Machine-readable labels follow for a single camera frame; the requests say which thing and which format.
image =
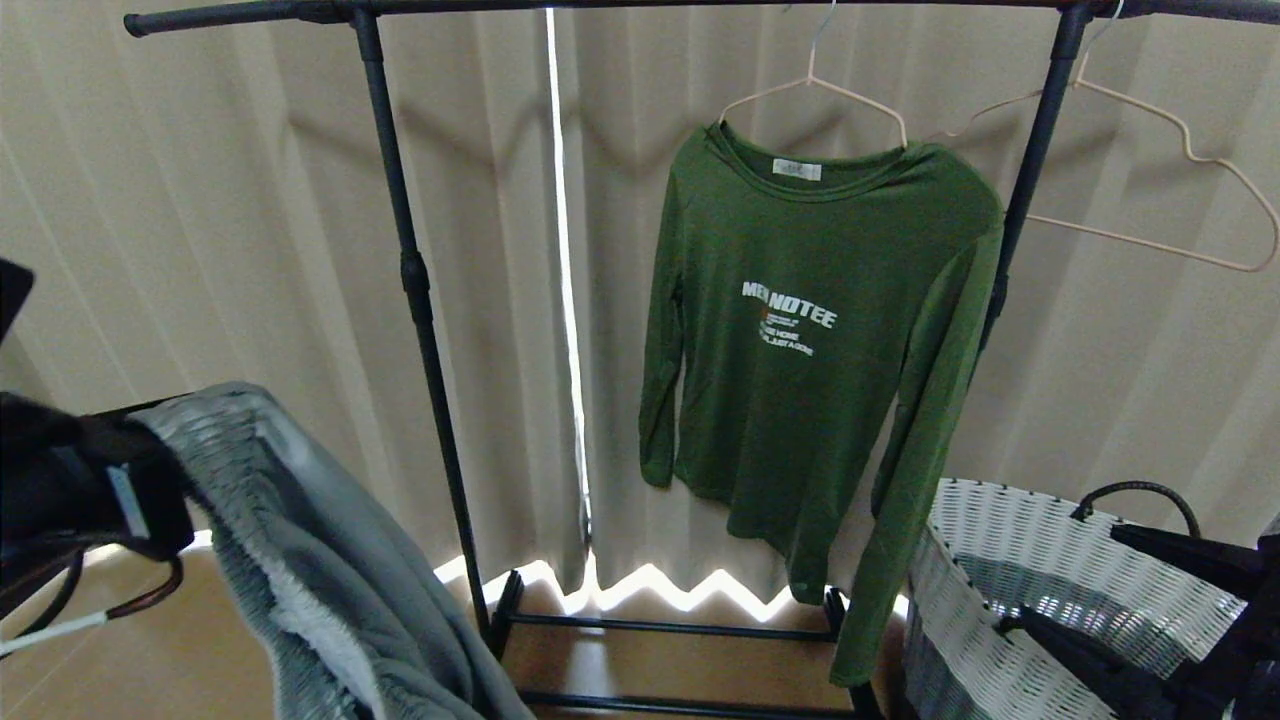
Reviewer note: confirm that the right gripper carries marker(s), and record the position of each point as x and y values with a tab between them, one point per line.
1250	680

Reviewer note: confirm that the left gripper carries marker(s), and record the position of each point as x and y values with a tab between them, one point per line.
60	490

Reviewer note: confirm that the pale grey shorts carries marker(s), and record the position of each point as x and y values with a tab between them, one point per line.
330	560

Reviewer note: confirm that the pink clothes hanger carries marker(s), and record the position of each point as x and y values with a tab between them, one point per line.
860	98
1150	244

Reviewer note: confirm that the green long-sleeved shirt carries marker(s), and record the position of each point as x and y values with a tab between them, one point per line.
800	420

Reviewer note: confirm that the white laundry basket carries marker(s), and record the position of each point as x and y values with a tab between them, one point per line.
1000	520

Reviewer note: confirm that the black clothes rack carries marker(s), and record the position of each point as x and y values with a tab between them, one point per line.
415	290

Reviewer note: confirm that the beige curtain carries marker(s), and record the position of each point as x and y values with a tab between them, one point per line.
200	200

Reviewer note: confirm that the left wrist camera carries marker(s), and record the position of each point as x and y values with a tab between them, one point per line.
10	295

